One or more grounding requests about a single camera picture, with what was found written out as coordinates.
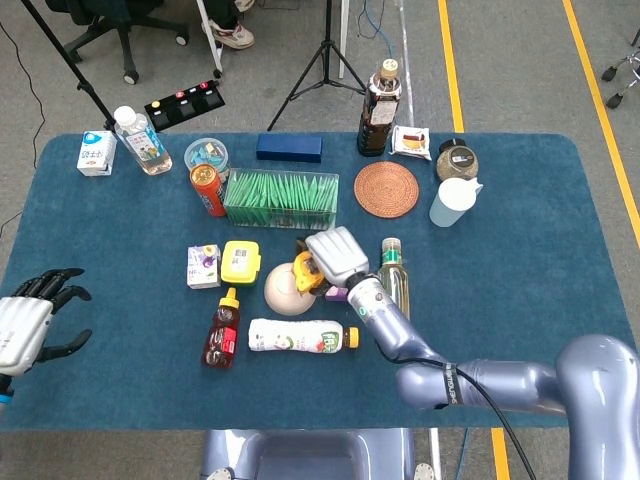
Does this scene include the yellow tape measure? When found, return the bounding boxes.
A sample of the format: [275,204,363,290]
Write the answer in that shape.
[292,249,331,296]

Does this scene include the white red snack packet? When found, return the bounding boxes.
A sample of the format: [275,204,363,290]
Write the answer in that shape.
[389,125,433,162]

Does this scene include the grey blue robot torso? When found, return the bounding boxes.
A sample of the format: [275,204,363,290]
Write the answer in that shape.
[199,428,416,480]

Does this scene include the orange Arctic Ocean can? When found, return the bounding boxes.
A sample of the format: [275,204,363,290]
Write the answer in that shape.
[188,163,229,218]

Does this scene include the small white purple carton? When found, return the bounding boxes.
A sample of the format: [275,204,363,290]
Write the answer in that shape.
[186,243,222,290]

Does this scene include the light blue plastic cup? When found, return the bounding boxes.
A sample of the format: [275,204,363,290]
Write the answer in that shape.
[428,177,485,229]

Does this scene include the round woven coaster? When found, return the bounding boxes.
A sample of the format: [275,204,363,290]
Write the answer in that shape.
[353,160,421,220]

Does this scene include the seated person dark trousers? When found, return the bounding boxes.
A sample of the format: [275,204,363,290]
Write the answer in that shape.
[202,0,256,51]

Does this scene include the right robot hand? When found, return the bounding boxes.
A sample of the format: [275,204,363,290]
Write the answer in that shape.
[297,225,371,297]

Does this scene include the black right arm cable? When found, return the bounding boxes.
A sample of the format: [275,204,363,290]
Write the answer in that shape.
[384,349,539,480]

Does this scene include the black office chair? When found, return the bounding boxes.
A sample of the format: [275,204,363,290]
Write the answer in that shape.
[44,0,191,85]

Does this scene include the black foot pedal board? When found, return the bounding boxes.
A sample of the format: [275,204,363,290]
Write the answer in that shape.
[143,79,227,134]

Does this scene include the clear green-capped tea bottle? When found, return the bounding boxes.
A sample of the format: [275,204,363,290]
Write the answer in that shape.
[377,237,411,321]

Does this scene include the blue table cloth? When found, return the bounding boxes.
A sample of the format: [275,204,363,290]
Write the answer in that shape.
[0,132,636,431]

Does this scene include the black slanted light stand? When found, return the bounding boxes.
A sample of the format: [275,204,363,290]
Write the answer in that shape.
[19,0,119,132]

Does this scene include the chrome stool base casters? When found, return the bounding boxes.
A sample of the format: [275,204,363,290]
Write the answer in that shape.
[601,29,640,110]

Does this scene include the green box yellow lid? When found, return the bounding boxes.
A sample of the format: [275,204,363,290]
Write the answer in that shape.
[220,240,263,287]

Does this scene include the clear box of green sachets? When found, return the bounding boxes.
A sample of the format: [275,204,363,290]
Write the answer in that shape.
[222,168,341,232]

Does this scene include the dark tea bottle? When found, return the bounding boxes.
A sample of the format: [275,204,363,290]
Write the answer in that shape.
[356,58,403,158]

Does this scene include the dark blue rectangular box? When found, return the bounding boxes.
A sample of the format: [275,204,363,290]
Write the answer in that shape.
[255,133,324,164]

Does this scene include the clear plastic cup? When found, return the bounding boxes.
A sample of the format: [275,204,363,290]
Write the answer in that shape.
[183,138,231,181]

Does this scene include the black tripod stand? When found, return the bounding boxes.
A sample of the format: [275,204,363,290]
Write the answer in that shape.
[267,0,369,132]

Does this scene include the beige upturned bowl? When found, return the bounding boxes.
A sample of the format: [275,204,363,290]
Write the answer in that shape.
[263,261,318,317]

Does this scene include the white frame pole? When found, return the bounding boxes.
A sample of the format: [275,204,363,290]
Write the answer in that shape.
[195,0,225,79]
[338,0,351,80]

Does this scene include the white blue milk carton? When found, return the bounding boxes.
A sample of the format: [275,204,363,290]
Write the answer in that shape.
[76,130,118,178]

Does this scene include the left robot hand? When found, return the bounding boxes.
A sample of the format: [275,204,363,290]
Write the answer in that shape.
[0,268,94,377]

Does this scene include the glass jar black lid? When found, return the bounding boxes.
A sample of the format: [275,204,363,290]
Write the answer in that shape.
[435,138,479,181]

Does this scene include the bear-shaped honey bottle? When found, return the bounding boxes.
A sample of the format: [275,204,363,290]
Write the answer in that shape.
[200,287,241,371]

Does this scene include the clear blue-labelled water bottle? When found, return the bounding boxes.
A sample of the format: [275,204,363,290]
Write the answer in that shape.
[113,105,174,176]

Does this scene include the white-labelled yellow-capped tea bottle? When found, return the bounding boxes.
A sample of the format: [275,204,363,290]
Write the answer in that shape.
[248,318,361,354]

